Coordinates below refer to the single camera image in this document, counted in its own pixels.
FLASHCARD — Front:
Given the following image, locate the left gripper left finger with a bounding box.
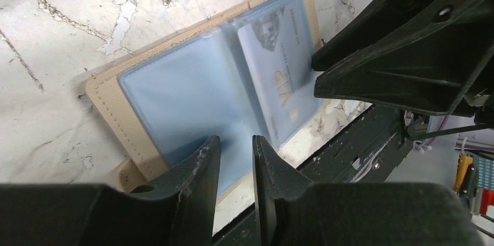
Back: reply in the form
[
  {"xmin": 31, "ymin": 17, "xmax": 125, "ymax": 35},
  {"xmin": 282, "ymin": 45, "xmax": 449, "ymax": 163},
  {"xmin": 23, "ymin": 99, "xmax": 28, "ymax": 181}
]
[{"xmin": 1, "ymin": 136, "xmax": 221, "ymax": 245}]

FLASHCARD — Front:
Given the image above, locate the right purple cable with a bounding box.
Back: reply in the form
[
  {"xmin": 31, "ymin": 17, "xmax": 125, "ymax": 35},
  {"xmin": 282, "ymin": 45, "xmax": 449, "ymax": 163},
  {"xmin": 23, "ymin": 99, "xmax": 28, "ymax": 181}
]
[{"xmin": 415, "ymin": 114, "xmax": 494, "ymax": 152}]

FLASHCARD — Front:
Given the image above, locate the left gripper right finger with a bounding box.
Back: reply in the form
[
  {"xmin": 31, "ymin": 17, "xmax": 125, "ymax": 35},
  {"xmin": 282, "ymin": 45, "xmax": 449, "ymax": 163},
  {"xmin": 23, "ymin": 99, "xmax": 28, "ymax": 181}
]
[{"xmin": 252, "ymin": 135, "xmax": 483, "ymax": 245}]

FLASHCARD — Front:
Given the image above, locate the white VIP card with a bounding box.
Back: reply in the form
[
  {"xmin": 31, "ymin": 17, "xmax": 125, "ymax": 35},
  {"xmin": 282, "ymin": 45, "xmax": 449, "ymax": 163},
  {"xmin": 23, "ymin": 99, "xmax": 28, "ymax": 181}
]
[{"xmin": 237, "ymin": 4, "xmax": 320, "ymax": 148}]

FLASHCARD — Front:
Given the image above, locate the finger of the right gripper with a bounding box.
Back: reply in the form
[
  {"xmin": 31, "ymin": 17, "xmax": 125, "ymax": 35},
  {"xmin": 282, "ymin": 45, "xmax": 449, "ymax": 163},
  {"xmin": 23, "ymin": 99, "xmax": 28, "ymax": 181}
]
[
  {"xmin": 313, "ymin": 1, "xmax": 493, "ymax": 115},
  {"xmin": 312, "ymin": 0, "xmax": 493, "ymax": 71}
]

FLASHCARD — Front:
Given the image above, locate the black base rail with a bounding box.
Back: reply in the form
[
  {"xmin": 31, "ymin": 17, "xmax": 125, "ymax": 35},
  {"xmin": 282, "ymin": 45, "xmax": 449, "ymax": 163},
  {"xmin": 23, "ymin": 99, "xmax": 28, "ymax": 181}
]
[{"xmin": 213, "ymin": 106, "xmax": 411, "ymax": 245}]

